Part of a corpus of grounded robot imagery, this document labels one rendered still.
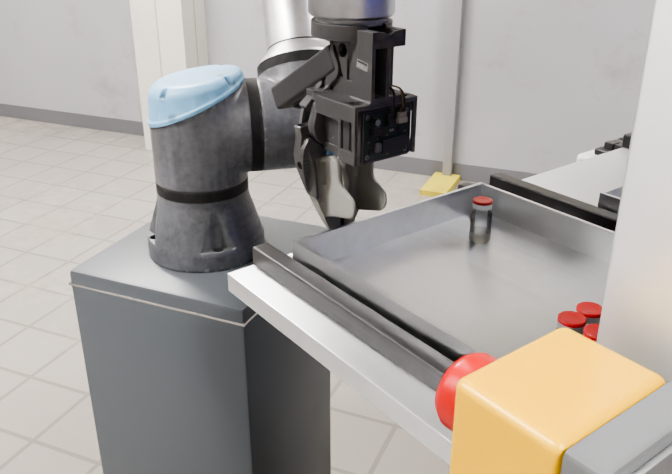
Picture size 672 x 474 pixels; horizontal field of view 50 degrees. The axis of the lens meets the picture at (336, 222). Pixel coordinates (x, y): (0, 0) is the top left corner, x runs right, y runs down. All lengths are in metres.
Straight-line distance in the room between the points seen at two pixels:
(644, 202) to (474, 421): 0.12
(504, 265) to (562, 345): 0.40
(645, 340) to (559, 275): 0.38
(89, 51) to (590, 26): 2.64
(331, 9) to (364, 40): 0.04
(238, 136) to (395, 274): 0.28
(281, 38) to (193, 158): 0.19
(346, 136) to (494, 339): 0.21
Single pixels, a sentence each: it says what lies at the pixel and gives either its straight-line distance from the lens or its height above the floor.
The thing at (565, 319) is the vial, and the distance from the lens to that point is 0.56.
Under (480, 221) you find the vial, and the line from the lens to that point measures 0.76.
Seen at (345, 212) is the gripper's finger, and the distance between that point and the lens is 0.67.
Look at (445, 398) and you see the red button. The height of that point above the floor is 1.00.
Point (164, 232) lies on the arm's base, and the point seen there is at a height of 0.83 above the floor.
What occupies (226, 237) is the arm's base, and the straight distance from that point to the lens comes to 0.91.
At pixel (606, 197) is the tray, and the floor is 0.91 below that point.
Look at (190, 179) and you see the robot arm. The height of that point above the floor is 0.91.
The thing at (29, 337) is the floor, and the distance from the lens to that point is 2.42.
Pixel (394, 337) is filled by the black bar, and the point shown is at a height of 0.90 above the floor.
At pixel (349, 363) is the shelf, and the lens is 0.58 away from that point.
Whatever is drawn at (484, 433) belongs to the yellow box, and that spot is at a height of 1.02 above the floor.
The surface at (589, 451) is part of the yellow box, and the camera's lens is 0.28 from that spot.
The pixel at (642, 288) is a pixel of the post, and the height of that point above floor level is 1.05.
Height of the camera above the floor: 1.21
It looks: 24 degrees down
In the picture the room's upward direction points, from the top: straight up
